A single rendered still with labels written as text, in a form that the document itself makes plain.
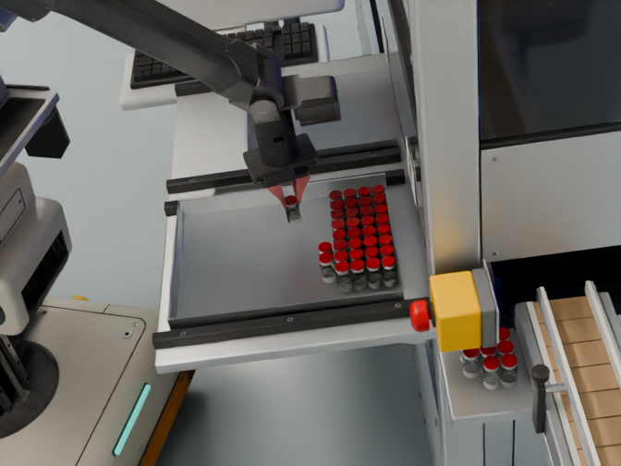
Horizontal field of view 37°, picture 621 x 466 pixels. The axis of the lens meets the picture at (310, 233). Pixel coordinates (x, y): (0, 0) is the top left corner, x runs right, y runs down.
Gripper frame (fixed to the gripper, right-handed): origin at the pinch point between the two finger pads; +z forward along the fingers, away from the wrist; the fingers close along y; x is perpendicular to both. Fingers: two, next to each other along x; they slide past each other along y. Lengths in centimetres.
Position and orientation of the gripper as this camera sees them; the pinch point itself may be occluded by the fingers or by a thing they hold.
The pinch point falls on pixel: (290, 200)
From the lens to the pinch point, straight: 144.5
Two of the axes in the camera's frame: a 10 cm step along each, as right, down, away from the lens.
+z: 1.5, 7.1, 6.8
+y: 9.4, -3.1, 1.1
